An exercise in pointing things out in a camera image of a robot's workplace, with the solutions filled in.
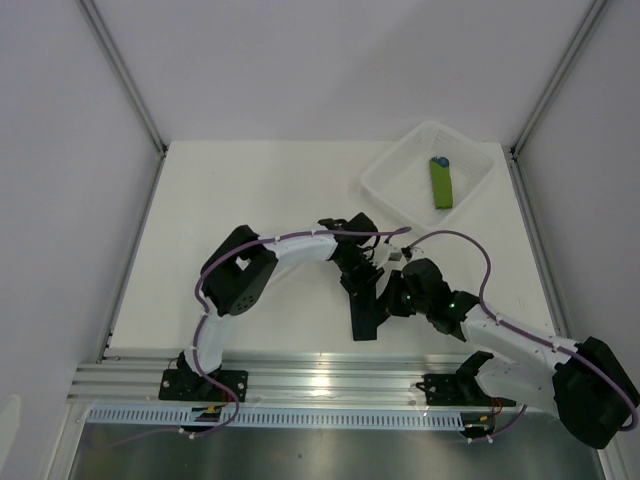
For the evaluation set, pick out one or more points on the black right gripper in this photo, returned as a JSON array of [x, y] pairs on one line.
[[396, 282]]

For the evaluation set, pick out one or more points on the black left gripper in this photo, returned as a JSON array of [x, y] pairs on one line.
[[353, 286]]

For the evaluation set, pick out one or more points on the dark navy paper napkin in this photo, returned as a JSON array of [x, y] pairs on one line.
[[366, 314]]

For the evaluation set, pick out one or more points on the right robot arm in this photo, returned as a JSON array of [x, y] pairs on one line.
[[580, 383]]

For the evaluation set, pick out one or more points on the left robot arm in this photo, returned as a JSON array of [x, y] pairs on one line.
[[236, 274]]

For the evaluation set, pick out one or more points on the green rolled napkin bundle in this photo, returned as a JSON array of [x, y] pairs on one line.
[[442, 190]]

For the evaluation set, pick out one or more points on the large white basket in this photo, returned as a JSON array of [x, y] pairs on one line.
[[429, 177]]

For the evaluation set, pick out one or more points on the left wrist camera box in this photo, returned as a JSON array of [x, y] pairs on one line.
[[389, 253]]

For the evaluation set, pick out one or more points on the aluminium frame rail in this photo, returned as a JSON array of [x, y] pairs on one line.
[[280, 380]]

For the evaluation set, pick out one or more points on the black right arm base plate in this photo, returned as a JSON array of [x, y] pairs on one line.
[[456, 390]]

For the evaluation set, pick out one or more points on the white slotted cable duct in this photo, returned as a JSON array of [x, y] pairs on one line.
[[263, 417]]

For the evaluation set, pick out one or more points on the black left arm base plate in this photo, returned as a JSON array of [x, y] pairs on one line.
[[225, 385]]

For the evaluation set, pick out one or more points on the right corner frame post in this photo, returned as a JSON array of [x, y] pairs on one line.
[[568, 60]]

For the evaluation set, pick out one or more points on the corner frame post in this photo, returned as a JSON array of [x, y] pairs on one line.
[[568, 60], [107, 44]]

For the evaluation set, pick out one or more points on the left corner frame post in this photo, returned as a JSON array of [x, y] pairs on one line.
[[107, 44]]

